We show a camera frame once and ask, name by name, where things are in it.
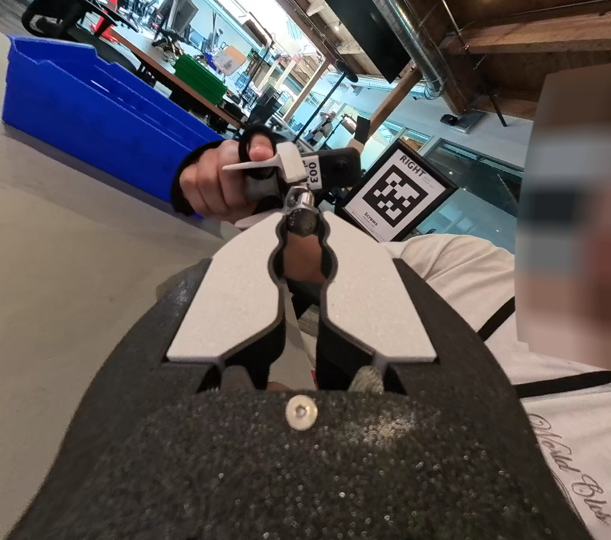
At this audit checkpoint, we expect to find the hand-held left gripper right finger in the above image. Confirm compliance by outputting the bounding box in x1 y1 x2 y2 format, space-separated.
319 211 438 366

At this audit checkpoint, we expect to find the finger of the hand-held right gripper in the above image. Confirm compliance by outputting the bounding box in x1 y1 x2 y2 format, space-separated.
276 141 307 186
222 157 283 172

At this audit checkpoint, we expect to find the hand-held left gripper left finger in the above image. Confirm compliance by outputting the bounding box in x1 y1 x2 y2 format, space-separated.
165 210 287 366

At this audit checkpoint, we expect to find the steel hex bolt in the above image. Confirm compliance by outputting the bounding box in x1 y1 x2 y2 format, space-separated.
285 184 318 216

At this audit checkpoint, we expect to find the blue plastic bin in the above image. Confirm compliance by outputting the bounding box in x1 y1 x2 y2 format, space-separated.
2 35 226 205

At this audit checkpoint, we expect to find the person's right forearm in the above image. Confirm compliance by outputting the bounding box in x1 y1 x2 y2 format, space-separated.
285 234 330 285

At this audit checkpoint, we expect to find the person's right hand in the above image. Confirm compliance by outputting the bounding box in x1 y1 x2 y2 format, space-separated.
179 139 288 224

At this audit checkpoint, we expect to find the framed marker sign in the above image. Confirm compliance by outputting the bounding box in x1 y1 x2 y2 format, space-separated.
343 138 459 245

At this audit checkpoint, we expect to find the green plastic crate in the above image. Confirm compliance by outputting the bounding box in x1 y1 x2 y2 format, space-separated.
173 54 229 107

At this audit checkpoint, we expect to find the black boom stand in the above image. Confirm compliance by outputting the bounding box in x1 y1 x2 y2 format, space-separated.
305 60 360 144

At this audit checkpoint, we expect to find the person in white shirt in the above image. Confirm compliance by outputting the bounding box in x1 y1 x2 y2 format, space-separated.
382 234 611 540

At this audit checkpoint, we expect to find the long wooden table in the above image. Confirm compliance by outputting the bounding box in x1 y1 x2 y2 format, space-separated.
107 26 249 130

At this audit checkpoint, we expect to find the black lanyard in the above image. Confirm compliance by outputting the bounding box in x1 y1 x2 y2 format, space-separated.
477 297 611 400

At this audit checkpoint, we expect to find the silver ventilation duct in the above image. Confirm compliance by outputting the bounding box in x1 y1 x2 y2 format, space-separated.
329 0 471 116

